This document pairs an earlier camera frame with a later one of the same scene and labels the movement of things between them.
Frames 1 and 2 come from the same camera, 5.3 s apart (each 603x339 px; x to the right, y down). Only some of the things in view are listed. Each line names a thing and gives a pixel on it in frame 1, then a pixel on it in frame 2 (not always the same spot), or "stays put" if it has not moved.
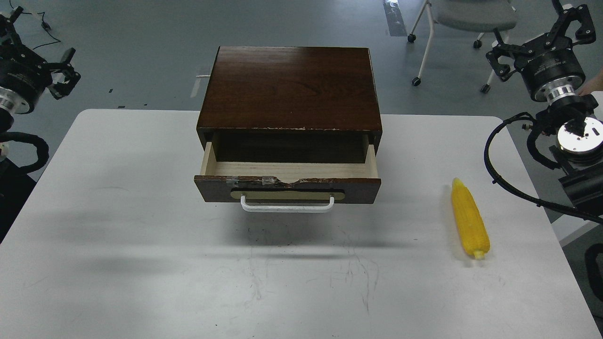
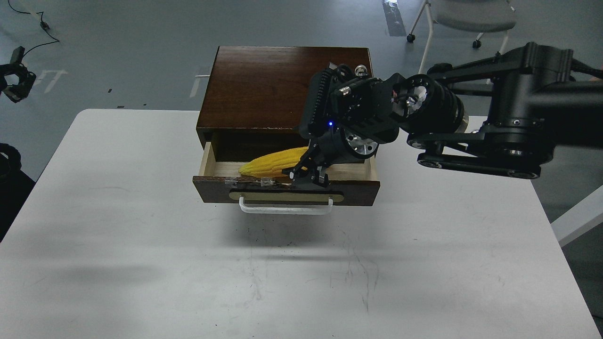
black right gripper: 552,58 to 338,148
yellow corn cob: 474,230 to 272,165
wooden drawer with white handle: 288,187 stays put
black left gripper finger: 61,89 to 19,91
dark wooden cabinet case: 291,105 stays put
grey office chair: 477,16 stays put
